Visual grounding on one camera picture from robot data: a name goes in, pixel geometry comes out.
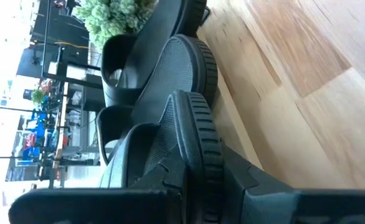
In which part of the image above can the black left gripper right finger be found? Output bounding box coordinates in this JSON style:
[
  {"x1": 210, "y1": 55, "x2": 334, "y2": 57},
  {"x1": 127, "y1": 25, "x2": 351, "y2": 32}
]
[{"x1": 222, "y1": 142, "x2": 365, "y2": 224}]

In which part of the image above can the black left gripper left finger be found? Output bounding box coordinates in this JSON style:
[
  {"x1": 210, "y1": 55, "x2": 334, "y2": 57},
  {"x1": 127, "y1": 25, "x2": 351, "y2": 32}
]
[{"x1": 7, "y1": 151, "x2": 187, "y2": 224}]

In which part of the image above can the black rubber slide sandal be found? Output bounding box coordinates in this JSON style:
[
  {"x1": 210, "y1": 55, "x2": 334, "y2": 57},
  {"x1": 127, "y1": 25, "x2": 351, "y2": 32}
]
[
  {"x1": 100, "y1": 0, "x2": 208, "y2": 108},
  {"x1": 95, "y1": 33, "x2": 219, "y2": 166},
  {"x1": 100, "y1": 90, "x2": 225, "y2": 224}
]

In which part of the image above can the small green potted plant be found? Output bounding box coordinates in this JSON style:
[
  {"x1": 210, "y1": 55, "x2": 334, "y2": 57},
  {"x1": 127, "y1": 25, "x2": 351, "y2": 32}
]
[{"x1": 73, "y1": 0, "x2": 158, "y2": 52}]

